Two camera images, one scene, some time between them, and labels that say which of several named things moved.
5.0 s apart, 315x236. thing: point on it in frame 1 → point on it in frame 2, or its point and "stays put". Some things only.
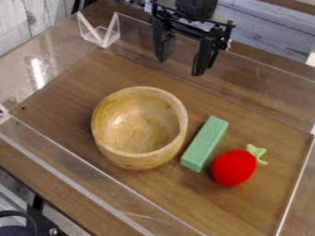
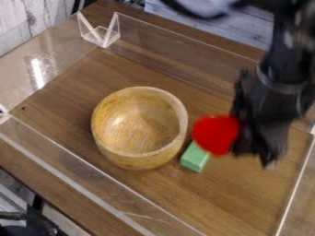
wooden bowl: (138, 125) stays put
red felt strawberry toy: (234, 165) → (216, 133)
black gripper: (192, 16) → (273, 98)
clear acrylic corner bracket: (101, 35) stays put
